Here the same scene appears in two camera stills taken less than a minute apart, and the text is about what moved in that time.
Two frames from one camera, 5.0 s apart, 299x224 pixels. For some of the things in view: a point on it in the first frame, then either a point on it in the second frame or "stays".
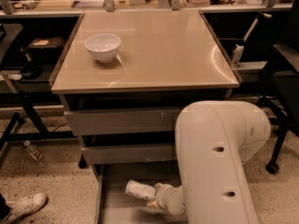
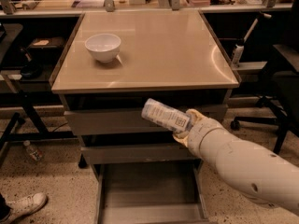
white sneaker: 24,205 stays
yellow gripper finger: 159,185 to 182,137
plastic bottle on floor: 35,154 stays
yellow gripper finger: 152,203 to 195,116
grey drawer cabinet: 124,78 stays
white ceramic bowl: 103,47 stays
